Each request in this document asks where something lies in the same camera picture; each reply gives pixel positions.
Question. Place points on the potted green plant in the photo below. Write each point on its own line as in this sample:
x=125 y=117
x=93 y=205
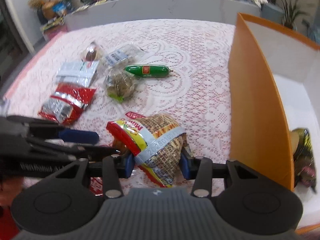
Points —
x=291 y=12

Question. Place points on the clear bag green nuts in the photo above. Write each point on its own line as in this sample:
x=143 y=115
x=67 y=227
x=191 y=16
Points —
x=120 y=84

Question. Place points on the orange cardboard box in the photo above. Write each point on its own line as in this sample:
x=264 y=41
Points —
x=274 y=85

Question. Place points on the small wrapped brown pastry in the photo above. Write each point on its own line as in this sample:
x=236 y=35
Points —
x=93 y=52

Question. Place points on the long grey tv bench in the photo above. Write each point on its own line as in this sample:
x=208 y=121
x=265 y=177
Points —
x=222 y=11

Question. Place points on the green sausage stick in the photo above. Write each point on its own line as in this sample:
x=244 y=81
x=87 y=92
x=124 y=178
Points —
x=148 y=70

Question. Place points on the braised meat red packet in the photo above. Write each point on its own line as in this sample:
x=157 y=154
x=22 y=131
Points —
x=96 y=184

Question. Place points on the white blue snack packet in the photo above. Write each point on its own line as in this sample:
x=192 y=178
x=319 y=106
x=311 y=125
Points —
x=80 y=73

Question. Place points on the grey trash bin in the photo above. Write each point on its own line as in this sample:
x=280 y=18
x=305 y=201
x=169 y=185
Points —
x=272 y=13

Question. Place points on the yellow red peanut snack bag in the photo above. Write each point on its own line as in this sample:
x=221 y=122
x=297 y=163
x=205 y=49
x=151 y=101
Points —
x=156 y=142

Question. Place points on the black yellow chip bag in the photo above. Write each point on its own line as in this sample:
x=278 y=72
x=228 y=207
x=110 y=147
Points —
x=303 y=159

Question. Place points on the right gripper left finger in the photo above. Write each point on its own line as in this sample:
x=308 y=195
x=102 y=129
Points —
x=111 y=173

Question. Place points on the clear pack white candies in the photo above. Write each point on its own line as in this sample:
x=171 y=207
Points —
x=121 y=57

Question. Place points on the dried flower vase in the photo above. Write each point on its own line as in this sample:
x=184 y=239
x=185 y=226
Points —
x=44 y=6

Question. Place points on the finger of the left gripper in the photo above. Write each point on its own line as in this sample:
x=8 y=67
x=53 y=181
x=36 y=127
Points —
x=78 y=136

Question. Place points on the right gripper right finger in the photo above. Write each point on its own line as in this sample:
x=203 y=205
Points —
x=202 y=170

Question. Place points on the red silver snack bag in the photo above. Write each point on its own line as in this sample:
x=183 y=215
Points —
x=67 y=103

